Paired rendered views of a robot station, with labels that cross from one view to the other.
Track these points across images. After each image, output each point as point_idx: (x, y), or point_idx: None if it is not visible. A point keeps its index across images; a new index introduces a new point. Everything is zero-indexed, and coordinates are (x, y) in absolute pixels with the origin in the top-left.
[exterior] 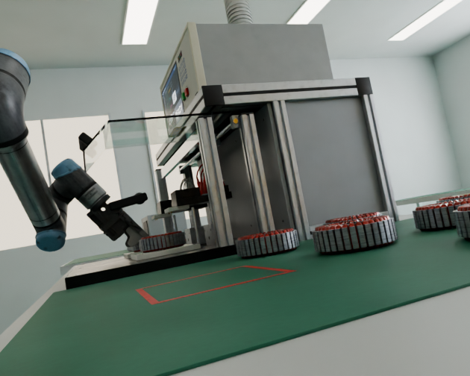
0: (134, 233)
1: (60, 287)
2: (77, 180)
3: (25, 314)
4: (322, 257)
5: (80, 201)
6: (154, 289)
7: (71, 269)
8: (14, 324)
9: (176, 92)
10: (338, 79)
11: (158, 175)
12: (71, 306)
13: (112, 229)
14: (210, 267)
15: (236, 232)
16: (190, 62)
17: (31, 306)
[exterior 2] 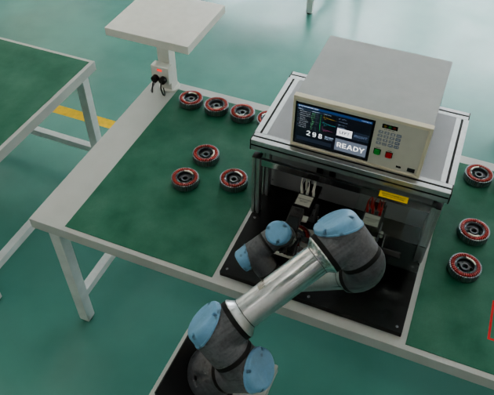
0: (305, 244)
1: (371, 331)
2: (292, 237)
3: (478, 373)
4: None
5: (284, 247)
6: None
7: (137, 254)
8: None
9: (354, 135)
10: (466, 128)
11: (260, 162)
12: (493, 362)
13: None
14: (466, 298)
15: (336, 200)
16: (415, 148)
17: (453, 365)
